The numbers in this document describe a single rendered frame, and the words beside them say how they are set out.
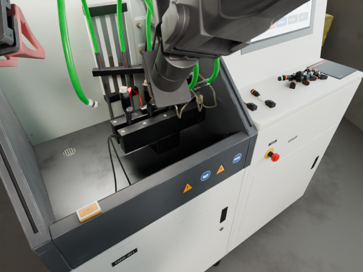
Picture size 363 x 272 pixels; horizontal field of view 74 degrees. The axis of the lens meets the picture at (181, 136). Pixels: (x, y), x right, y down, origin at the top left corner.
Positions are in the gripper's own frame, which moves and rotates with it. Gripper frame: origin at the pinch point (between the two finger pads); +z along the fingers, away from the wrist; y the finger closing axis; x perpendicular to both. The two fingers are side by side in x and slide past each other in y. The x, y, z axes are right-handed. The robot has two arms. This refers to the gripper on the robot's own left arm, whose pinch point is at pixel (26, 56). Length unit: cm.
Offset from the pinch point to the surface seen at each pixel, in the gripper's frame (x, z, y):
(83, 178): 19, 44, 20
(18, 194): 20.8, 14.3, 17.3
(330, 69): -10, 86, -83
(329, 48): -75, 240, -163
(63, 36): -6.6, 7.2, -2.1
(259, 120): 10, 52, -42
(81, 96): 2.7, 14.6, 0.0
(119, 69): -16.4, 46.4, 2.7
